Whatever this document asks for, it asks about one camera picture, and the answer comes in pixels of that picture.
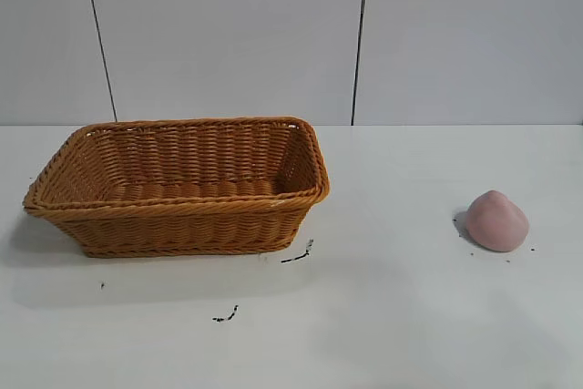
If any brown woven wicker basket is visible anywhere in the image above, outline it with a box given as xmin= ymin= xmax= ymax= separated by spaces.
xmin=22 ymin=116 xmax=332 ymax=259

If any pink peach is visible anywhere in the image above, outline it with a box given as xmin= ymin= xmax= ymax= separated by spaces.
xmin=465 ymin=189 xmax=530 ymax=253

